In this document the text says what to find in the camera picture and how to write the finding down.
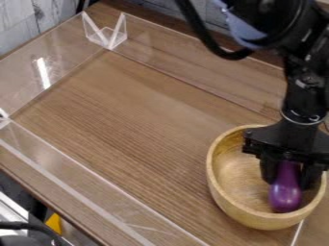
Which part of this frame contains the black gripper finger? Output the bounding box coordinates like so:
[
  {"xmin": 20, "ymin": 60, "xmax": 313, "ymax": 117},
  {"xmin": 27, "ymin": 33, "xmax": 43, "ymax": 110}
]
[
  {"xmin": 300, "ymin": 163, "xmax": 322, "ymax": 190},
  {"xmin": 259, "ymin": 155, "xmax": 280, "ymax": 185}
]

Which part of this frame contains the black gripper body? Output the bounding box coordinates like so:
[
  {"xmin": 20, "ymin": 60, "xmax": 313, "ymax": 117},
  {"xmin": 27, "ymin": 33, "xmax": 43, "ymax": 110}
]
[{"xmin": 243, "ymin": 118, "xmax": 329, "ymax": 168}]

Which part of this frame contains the light wooden bowl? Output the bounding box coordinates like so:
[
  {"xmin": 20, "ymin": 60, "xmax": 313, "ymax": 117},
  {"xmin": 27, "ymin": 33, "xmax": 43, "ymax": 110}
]
[{"xmin": 206, "ymin": 125, "xmax": 328, "ymax": 231}]

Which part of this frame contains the purple toy eggplant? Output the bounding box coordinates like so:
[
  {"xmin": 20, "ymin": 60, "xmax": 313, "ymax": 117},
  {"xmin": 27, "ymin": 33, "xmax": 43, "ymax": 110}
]
[{"xmin": 269, "ymin": 160, "xmax": 302, "ymax": 213}]

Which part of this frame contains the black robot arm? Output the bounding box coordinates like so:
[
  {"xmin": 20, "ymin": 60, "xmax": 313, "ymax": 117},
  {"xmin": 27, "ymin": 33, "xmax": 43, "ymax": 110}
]
[{"xmin": 215, "ymin": 0, "xmax": 329, "ymax": 189}]

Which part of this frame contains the black cable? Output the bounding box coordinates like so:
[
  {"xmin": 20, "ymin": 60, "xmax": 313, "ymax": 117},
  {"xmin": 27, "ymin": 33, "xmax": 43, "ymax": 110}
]
[{"xmin": 174, "ymin": 0, "xmax": 257, "ymax": 62}]

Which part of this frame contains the clear acrylic corner bracket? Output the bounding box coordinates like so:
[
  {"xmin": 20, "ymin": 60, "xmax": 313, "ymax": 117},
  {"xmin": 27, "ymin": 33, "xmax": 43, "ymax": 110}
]
[{"xmin": 82, "ymin": 12, "xmax": 127, "ymax": 51}]

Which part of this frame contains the clear acrylic wall panel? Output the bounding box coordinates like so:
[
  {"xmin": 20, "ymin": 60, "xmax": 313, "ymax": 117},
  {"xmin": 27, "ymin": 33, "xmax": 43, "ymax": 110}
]
[{"xmin": 0, "ymin": 116, "xmax": 209, "ymax": 246}]

